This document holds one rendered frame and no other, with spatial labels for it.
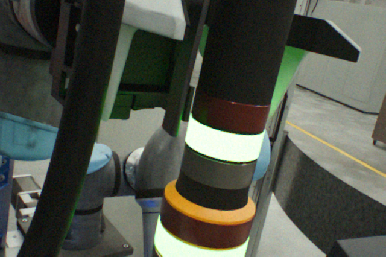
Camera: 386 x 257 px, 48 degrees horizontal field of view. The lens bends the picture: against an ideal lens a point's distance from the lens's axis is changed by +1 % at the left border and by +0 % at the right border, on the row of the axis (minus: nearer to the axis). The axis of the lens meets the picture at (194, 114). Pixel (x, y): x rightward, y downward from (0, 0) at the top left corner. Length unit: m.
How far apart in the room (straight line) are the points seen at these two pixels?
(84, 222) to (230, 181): 0.92
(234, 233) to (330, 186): 2.16
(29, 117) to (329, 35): 0.29
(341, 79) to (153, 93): 10.38
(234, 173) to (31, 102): 0.27
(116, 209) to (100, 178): 1.31
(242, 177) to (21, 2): 0.22
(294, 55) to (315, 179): 2.23
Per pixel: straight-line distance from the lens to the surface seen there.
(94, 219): 1.11
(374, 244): 1.02
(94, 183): 1.05
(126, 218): 2.41
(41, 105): 0.42
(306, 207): 2.51
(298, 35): 0.21
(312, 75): 11.30
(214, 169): 0.18
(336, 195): 2.32
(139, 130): 2.20
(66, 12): 0.26
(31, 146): 0.43
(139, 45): 0.24
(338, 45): 0.20
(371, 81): 10.03
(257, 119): 0.18
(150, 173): 0.67
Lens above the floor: 1.66
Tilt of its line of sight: 15 degrees down
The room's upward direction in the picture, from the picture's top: 12 degrees clockwise
